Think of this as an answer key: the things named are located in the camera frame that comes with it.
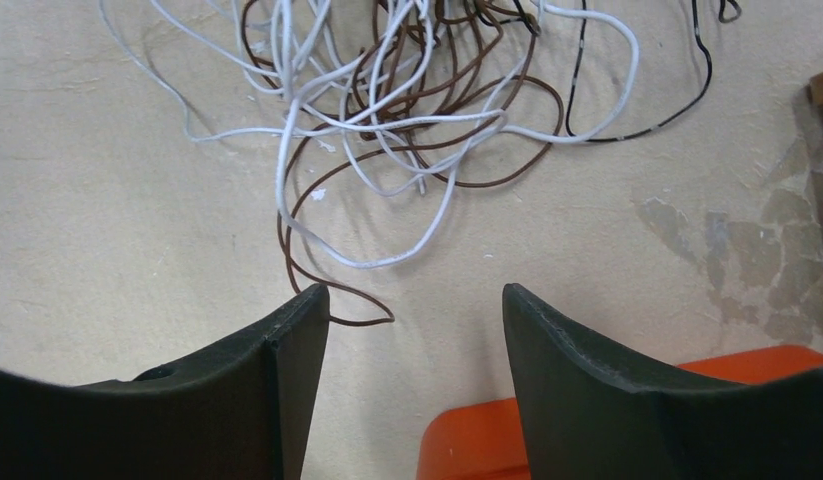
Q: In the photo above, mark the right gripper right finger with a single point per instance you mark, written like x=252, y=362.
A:
x=593, y=408

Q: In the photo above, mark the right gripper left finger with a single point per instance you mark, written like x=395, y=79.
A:
x=239, y=408

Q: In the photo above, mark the orange plastic bin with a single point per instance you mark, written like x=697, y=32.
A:
x=484, y=441

